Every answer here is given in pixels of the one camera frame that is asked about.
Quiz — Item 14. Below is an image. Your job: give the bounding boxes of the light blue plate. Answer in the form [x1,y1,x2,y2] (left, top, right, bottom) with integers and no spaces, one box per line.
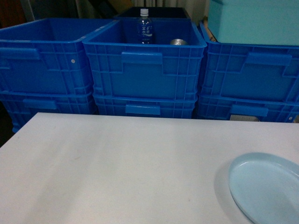
[228,153,299,224]

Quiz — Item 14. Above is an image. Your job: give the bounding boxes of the blue crate lower middle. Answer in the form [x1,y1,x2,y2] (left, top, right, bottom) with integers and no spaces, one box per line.
[93,94,197,119]

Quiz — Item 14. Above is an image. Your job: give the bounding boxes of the blue crate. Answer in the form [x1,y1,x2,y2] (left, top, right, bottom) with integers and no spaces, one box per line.
[0,91,98,133]
[83,18,206,100]
[93,94,197,119]
[0,18,111,95]
[198,22,299,103]
[195,95,299,123]

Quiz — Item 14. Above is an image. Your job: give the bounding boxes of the blue crate upper middle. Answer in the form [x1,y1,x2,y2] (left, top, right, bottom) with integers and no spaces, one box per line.
[83,18,206,100]

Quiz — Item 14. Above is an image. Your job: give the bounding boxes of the blue crate lower right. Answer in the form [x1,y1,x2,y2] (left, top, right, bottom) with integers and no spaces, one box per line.
[195,95,299,123]

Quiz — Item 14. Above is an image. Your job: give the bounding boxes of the silver metal can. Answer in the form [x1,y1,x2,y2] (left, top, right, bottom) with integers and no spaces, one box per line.
[170,39,188,46]

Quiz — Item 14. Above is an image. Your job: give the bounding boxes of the clear water bottle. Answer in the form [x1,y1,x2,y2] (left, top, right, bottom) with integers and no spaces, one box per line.
[137,8,153,44]

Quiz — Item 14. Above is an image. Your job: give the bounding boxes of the dark navy crate behind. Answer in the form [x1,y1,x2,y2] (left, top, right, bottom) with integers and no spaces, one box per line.
[115,7,190,19]

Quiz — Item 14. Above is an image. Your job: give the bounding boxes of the blue crate upper right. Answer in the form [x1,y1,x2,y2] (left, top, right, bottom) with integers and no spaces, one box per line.
[198,22,299,103]

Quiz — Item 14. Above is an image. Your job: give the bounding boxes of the blue crate upper left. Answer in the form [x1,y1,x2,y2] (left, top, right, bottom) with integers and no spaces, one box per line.
[0,18,111,95]

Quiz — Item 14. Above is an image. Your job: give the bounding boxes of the blue crate lower left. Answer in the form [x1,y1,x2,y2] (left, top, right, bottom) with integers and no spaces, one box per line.
[0,91,98,133]

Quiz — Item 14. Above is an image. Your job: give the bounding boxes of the teal foam box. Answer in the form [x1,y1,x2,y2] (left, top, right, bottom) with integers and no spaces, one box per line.
[208,0,299,46]

